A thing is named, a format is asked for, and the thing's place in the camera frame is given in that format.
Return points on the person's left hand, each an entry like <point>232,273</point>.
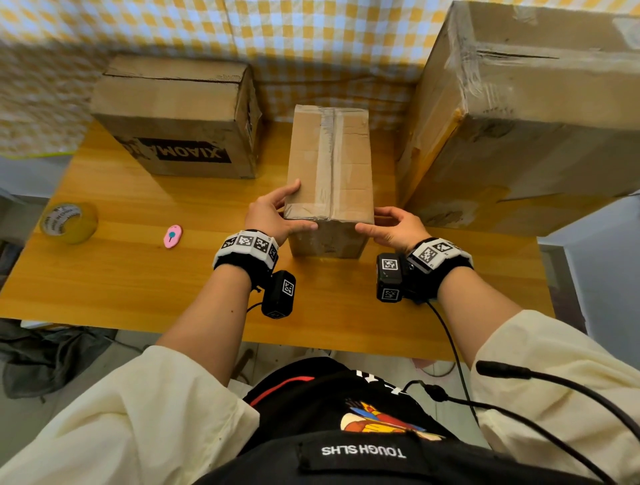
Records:
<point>265,215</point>

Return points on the cardboard box with white label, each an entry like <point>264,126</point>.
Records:
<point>525,125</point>

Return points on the cream long-sleeved top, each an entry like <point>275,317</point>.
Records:
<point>125,424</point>

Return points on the person's right hand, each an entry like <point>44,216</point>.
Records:
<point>400,232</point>

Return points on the white box with yellow tape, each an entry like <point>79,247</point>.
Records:
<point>35,325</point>

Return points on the yellowish tape roll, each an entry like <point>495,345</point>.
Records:
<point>75,227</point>

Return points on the person's right forearm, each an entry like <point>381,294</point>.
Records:
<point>475,315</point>

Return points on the small plain cardboard box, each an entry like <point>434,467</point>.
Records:
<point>330,160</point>

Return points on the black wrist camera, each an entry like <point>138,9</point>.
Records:
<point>277,295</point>
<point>390,277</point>

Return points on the pink box cutter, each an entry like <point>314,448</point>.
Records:
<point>172,237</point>

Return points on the black table leg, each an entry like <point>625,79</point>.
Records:
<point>245,365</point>

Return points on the yellow white checked cloth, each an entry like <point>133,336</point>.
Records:
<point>300,40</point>

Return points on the person's left forearm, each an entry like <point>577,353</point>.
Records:
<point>210,325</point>

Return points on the black printed garment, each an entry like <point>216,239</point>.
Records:
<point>300,399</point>

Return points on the dark grey cloth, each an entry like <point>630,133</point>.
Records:
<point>45,360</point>

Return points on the cardboard box with black print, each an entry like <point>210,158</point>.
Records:
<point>165,100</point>

